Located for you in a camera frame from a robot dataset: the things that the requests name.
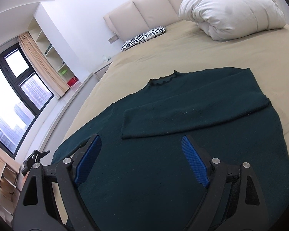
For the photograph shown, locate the wall switch plate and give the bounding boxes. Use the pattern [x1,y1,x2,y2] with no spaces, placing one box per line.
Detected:
[108,35,119,44]

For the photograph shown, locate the white wall shelf unit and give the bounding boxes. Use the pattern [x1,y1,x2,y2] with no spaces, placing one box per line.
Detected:
[28,17,76,83]

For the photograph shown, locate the black framed window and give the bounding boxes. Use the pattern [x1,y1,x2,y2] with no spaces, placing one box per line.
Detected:
[0,44,54,158]

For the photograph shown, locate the red box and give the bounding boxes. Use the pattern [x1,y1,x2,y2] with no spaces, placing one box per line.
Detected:
[67,76,79,88]

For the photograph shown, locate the zebra print pillow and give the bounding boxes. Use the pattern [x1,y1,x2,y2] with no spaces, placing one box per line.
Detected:
[121,27,166,51]

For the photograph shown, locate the white nightstand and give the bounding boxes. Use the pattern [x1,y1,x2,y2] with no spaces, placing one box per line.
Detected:
[94,60,112,80]

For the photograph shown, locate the white folded duvet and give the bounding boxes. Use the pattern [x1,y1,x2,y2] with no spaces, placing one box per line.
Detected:
[178,0,286,41]

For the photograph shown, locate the dark green knit sweater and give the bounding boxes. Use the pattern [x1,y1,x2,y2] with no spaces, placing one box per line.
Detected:
[52,67,289,230]

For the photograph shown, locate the beige padded headboard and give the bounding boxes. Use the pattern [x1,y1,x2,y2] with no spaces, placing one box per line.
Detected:
[104,0,183,41]

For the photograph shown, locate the wooden chair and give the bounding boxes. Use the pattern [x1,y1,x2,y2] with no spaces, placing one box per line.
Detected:
[0,163,21,226]

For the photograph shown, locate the beige curtain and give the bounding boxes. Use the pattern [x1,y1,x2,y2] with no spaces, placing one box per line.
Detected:
[18,31,69,98]

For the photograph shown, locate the beige bed with sheet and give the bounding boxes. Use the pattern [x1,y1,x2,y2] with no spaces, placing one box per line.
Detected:
[67,21,289,149]

